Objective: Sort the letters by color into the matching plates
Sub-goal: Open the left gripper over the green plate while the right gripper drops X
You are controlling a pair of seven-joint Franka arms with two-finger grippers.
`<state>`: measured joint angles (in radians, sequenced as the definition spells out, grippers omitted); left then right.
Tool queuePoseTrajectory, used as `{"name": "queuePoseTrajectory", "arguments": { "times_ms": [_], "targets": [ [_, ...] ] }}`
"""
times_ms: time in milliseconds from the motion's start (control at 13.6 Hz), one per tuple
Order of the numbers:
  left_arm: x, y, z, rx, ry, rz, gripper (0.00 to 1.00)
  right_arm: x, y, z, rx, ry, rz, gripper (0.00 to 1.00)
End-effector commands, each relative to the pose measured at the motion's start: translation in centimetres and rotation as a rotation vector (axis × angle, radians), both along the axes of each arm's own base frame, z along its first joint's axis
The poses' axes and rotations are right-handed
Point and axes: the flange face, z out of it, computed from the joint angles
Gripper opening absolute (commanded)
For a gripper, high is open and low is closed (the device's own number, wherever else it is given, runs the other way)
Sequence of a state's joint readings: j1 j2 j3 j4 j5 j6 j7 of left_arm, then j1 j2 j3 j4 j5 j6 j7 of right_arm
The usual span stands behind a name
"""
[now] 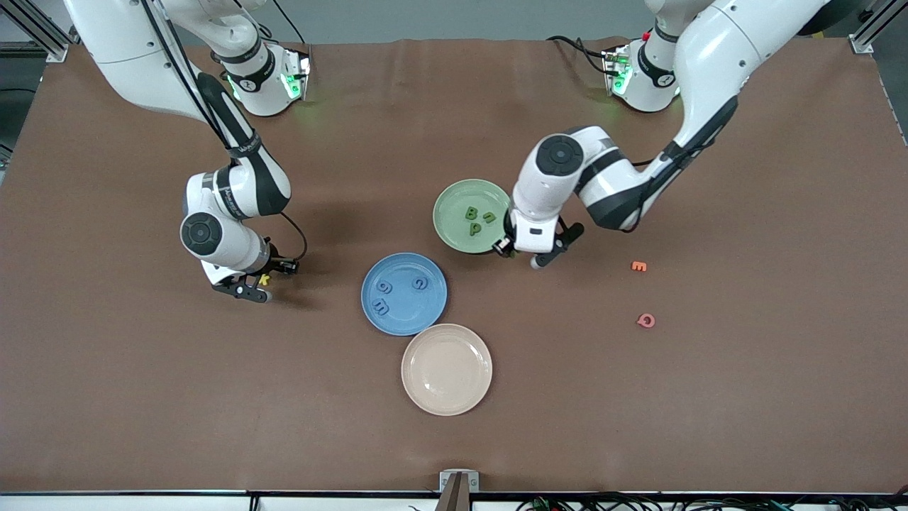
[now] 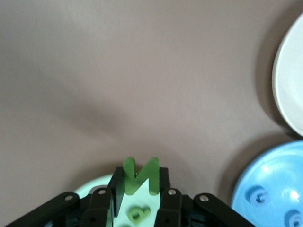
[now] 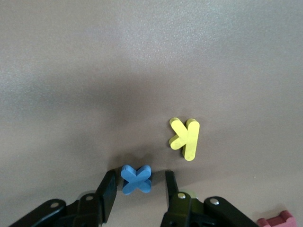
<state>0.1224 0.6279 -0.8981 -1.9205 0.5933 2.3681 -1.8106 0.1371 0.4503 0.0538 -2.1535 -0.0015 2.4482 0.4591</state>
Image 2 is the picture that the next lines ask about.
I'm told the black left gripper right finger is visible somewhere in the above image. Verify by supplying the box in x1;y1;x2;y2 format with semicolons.
153;166;254;227

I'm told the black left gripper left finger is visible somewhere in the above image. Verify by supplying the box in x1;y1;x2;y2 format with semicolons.
7;166;125;227

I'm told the green foam letter N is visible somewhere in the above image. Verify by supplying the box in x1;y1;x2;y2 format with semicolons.
123;156;160;196

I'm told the green foam letter P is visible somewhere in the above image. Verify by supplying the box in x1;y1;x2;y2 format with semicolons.
127;205;152;225

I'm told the blue foam number six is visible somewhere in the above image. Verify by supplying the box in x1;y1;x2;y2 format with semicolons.
284;209;303;227

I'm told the light green plate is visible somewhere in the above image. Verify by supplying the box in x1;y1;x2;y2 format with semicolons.
73;174;161;227

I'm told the blue plate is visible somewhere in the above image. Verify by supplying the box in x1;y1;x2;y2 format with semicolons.
231;140;303;227

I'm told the brown table cover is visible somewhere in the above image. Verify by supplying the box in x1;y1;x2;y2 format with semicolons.
0;0;303;227

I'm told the beige plate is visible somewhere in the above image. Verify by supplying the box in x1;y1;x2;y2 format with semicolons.
272;11;303;138

